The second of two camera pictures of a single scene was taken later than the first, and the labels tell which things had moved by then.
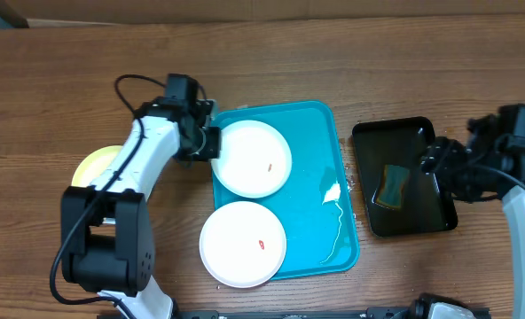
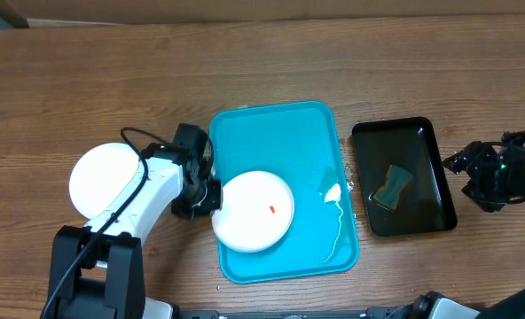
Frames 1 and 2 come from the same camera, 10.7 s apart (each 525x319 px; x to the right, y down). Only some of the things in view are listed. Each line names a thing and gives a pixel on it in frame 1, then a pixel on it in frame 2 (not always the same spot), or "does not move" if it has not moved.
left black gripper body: [207, 145] to [199, 200]
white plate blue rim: [254, 159] to [98, 173]
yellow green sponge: [391, 190] does not move
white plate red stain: [242, 245] to [257, 212]
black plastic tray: [427, 206] does not move
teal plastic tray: [314, 201] does not move
